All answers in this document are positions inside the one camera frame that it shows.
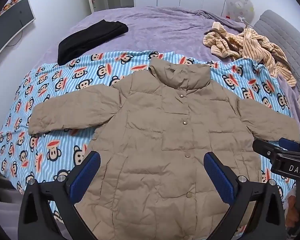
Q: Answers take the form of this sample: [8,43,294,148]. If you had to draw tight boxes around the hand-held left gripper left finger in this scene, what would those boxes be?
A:
[17,151,101,240]

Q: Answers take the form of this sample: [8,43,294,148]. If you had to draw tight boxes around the khaki puffer jacket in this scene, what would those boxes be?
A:
[28,57,300,240]

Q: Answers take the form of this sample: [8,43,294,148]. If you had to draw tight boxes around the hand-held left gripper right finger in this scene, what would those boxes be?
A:
[204,152,287,240]

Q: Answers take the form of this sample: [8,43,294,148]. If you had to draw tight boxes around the orange plush toys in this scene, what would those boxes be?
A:
[2,0,18,11]

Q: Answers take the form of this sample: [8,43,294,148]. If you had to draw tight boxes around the grey quilted headboard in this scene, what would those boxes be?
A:
[254,9,300,90]

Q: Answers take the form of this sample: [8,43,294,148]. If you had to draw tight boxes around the white clothes hanger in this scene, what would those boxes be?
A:
[237,16,253,28]

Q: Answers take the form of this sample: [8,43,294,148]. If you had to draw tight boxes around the blue striped monkey print blanket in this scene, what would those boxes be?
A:
[0,50,297,240]

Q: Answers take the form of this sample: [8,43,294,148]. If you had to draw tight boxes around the person's right hand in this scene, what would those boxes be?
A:
[285,194,300,229]

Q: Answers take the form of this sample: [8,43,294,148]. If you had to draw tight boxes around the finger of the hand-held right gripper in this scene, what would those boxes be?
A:
[252,139,300,159]
[279,137,300,153]

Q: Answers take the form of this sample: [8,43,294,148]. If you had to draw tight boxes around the beige striped fleece garment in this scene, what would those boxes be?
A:
[202,21,297,88]

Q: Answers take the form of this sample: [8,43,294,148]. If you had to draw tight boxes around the white round fan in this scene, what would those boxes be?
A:
[221,0,255,27]

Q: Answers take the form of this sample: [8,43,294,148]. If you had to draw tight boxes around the black folded garment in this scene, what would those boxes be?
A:
[57,19,129,65]

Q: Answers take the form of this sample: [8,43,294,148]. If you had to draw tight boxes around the purple bedspread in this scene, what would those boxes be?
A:
[34,6,300,140]

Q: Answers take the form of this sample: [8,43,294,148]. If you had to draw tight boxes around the white curved monitor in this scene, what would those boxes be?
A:
[0,0,36,62]

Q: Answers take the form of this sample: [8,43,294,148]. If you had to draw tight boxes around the black monitor cable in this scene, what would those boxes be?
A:
[5,29,23,47]

